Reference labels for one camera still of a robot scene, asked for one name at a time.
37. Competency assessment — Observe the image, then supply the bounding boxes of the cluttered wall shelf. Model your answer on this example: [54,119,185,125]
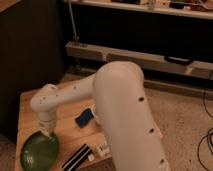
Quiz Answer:
[63,0,213,20]

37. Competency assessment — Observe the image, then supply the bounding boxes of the white plastic cup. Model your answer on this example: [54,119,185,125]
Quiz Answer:
[91,104,101,125]

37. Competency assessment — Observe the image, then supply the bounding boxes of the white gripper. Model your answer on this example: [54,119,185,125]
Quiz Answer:
[38,111,57,136]

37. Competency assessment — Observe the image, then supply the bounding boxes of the metal stand pole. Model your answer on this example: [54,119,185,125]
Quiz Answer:
[68,0,80,45]

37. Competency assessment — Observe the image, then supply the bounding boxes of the blue sponge block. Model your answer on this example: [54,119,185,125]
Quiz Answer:
[75,108,94,128]

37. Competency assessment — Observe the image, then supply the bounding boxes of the long grey metal beam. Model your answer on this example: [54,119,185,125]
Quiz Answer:
[65,42,213,80]

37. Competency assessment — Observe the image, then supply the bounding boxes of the green ceramic bowl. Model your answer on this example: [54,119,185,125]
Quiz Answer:
[20,131,59,171]

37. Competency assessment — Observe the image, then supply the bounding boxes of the black handle on beam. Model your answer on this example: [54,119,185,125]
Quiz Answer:
[164,56,193,66]

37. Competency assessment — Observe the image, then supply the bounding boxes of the black floor cables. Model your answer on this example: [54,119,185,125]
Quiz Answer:
[195,71,213,171]

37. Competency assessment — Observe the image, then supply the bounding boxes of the white labelled plastic bottle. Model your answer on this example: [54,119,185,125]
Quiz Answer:
[88,141,110,161]

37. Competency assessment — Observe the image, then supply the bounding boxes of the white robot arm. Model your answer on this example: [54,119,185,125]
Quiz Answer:
[30,61,171,171]

